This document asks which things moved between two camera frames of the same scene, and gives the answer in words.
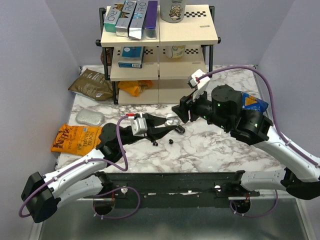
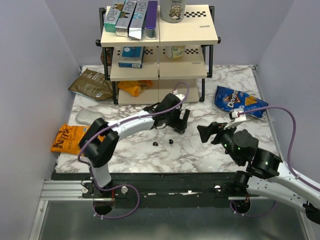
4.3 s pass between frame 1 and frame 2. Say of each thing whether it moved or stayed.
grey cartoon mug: stayed
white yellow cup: stayed
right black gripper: moved
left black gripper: moved
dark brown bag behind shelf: stayed
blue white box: stayed
